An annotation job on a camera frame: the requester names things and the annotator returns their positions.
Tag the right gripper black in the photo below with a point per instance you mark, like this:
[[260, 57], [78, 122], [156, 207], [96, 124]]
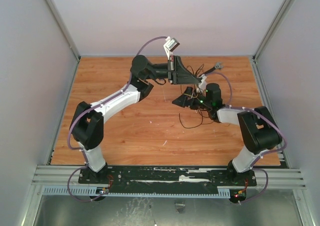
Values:
[[189, 100]]

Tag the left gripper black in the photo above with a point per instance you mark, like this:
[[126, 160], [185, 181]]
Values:
[[181, 75]]

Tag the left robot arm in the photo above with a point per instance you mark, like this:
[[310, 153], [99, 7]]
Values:
[[87, 126]]

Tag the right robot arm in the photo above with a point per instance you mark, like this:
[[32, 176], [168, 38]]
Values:
[[259, 131]]

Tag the black adjustable wrench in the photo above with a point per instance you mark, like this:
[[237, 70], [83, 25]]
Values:
[[217, 66]]

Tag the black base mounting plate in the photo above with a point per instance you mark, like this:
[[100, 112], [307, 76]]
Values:
[[163, 179]]

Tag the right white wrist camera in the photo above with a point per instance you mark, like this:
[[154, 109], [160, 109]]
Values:
[[202, 85]]

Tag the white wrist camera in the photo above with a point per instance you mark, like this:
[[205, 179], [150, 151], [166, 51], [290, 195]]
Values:
[[170, 45], [202, 85]]

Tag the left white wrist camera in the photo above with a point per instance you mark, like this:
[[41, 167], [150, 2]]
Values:
[[170, 45]]

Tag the aluminium front rail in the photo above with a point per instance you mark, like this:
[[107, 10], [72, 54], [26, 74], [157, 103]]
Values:
[[274, 178]]

